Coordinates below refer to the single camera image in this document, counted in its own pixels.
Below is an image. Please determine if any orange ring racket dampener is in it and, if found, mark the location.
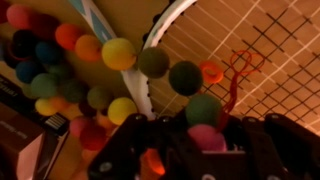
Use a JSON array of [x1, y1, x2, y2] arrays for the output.
[[199, 60, 225, 85]]

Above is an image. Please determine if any white blue tennis racket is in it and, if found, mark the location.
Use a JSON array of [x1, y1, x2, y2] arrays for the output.
[[68, 0, 320, 135]]

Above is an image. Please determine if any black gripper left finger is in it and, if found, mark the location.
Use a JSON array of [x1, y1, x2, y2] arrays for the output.
[[87, 113, 174, 180]]

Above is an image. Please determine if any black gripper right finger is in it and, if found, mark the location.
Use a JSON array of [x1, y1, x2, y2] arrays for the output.
[[241, 113, 320, 180]]

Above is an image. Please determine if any colourful felt ball garland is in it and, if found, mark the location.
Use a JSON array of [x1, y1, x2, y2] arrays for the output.
[[0, 3, 267, 168]]

